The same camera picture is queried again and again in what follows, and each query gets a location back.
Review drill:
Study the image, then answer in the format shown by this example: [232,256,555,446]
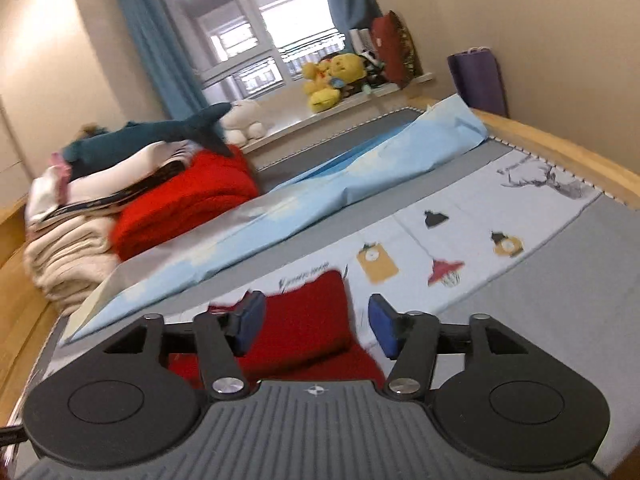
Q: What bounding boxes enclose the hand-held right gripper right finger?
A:
[368,294,526,403]

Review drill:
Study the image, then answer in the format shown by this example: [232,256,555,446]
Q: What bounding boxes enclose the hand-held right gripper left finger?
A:
[107,291,267,402]

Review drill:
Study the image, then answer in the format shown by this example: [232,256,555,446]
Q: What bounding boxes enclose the dark red knit sweater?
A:
[167,270,386,391]

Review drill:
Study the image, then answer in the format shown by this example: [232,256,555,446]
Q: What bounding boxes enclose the red folded blanket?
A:
[111,149,261,262]

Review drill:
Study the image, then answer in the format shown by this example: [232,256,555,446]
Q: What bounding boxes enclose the deer print bed sheet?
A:
[165,152,603,361]

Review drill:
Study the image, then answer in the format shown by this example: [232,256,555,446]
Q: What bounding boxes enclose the light blue sheet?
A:
[65,94,488,346]

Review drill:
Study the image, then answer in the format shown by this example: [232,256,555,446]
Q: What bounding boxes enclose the cream folded blanket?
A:
[22,215,121,316]

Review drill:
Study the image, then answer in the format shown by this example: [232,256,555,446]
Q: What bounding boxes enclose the dark patterned folded cloth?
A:
[50,142,201,222]

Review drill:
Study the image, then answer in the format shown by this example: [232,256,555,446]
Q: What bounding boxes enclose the white folded blanket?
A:
[25,142,201,226]

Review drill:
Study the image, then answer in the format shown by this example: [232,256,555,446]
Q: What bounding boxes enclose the white plush toy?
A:
[220,99,268,146]

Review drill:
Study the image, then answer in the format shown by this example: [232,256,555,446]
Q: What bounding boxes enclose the white windowsill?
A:
[240,72,436,156]

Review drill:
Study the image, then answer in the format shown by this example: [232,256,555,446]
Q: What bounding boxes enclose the blue shark plush toy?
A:
[62,102,233,181]

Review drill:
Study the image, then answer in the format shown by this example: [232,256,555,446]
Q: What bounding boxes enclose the pink cloth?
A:
[47,152,72,197]

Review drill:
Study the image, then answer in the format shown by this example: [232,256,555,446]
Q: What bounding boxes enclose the yellow plush toy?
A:
[301,52,368,113]

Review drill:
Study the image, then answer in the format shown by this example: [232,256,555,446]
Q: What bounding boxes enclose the purple bag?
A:
[447,47,508,118]

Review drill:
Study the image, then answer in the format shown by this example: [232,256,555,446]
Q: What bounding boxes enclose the red cushion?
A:
[371,10,416,91]

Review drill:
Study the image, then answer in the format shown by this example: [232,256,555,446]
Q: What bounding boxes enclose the white object on windowsill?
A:
[350,27,376,56]

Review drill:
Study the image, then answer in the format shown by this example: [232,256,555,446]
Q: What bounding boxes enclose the white wardrobe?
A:
[0,95,36,201]

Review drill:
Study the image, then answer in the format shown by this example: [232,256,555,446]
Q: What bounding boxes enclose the window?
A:
[150,0,351,106]

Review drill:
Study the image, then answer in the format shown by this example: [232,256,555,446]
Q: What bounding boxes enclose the wooden bed frame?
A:
[0,107,640,411]

